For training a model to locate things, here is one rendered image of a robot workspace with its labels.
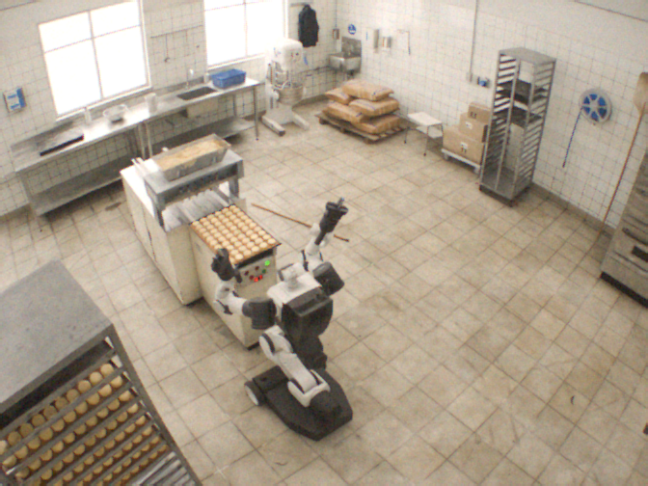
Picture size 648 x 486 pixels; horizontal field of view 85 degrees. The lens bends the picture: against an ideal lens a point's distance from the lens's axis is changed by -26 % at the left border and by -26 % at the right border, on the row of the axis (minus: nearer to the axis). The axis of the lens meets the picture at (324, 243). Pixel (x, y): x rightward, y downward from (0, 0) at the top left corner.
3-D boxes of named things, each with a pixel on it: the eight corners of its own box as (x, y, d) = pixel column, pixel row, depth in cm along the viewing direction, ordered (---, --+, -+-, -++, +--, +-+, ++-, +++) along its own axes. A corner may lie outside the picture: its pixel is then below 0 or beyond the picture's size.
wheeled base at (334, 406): (364, 414, 294) (369, 389, 274) (304, 453, 269) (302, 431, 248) (309, 359, 334) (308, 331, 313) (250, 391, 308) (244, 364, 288)
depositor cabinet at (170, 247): (137, 240, 449) (120, 171, 398) (193, 215, 485) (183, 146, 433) (186, 312, 371) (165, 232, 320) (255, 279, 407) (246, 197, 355)
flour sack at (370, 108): (370, 119, 595) (371, 108, 584) (347, 111, 618) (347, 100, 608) (402, 108, 635) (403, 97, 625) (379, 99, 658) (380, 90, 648)
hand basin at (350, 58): (376, 91, 694) (379, 29, 627) (359, 94, 675) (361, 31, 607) (335, 76, 754) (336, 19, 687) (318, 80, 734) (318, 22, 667)
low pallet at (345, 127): (313, 121, 681) (313, 115, 674) (351, 109, 724) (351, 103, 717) (373, 147, 611) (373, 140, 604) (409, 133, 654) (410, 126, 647)
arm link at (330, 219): (349, 215, 241) (339, 231, 248) (346, 203, 248) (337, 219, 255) (327, 209, 237) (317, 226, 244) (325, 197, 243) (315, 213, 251)
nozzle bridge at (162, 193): (150, 213, 339) (142, 176, 319) (227, 180, 376) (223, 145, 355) (165, 232, 319) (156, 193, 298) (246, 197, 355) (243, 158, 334)
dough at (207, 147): (152, 166, 317) (151, 158, 313) (214, 143, 344) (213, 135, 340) (165, 179, 301) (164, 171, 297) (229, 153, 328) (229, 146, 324)
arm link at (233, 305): (235, 301, 257) (259, 306, 241) (221, 315, 249) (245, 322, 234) (225, 285, 251) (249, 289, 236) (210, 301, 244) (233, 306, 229)
